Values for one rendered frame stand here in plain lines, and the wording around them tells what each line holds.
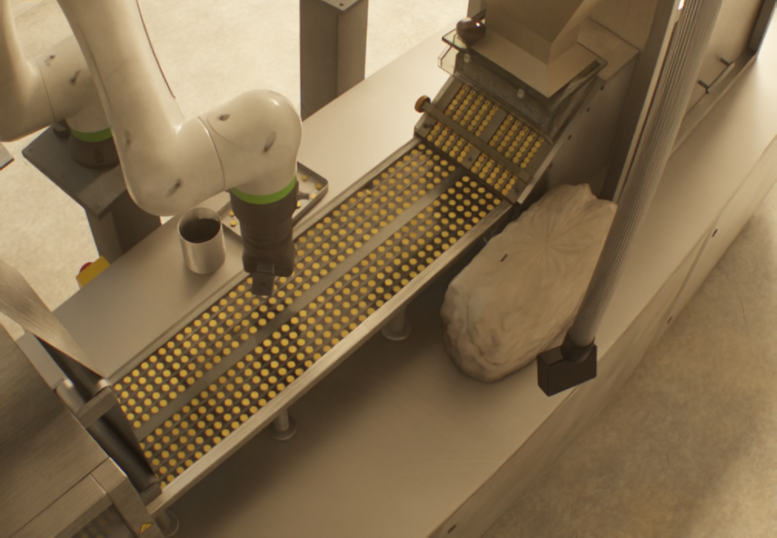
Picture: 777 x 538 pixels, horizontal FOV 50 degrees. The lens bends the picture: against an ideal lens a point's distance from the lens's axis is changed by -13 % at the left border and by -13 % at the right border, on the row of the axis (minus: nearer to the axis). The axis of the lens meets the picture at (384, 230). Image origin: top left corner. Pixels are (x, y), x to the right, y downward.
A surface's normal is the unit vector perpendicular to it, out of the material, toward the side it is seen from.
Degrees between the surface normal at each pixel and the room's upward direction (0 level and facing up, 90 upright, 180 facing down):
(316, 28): 90
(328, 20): 90
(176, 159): 32
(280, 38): 0
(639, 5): 90
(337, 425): 0
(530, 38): 90
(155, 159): 25
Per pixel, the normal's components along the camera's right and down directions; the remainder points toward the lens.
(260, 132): 0.28, 0.06
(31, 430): 0.04, -0.60
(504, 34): -0.69, 0.56
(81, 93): 0.51, 0.66
